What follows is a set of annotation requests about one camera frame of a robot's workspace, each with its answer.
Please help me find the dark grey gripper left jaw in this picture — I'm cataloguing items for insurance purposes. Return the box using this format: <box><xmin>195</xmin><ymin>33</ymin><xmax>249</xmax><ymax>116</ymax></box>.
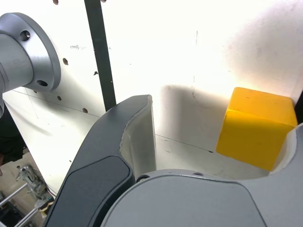
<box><xmin>45</xmin><ymin>94</ymin><xmax>157</xmax><ymax>227</ymax></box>

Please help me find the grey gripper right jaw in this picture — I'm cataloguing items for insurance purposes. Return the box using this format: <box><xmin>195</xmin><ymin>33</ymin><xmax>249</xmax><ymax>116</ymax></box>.
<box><xmin>101</xmin><ymin>122</ymin><xmax>303</xmax><ymax>227</ymax></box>

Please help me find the yellow cube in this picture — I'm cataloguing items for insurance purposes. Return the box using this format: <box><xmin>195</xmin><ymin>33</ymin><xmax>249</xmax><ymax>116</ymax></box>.
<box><xmin>215</xmin><ymin>87</ymin><xmax>298</xmax><ymax>171</ymax></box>

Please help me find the grey metal clamp stand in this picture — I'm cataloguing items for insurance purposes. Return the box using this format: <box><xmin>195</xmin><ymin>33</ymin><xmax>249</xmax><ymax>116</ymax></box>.
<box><xmin>16</xmin><ymin>165</ymin><xmax>47</xmax><ymax>202</ymax></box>

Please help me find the yellow and black tool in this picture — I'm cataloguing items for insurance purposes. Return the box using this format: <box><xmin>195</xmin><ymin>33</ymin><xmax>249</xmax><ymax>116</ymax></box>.
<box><xmin>35</xmin><ymin>197</ymin><xmax>55</xmax><ymax>218</ymax></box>

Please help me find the black tape strip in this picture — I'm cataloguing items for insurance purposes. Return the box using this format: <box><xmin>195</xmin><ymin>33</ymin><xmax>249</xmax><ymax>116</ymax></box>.
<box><xmin>84</xmin><ymin>0</ymin><xmax>117</xmax><ymax>112</ymax></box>

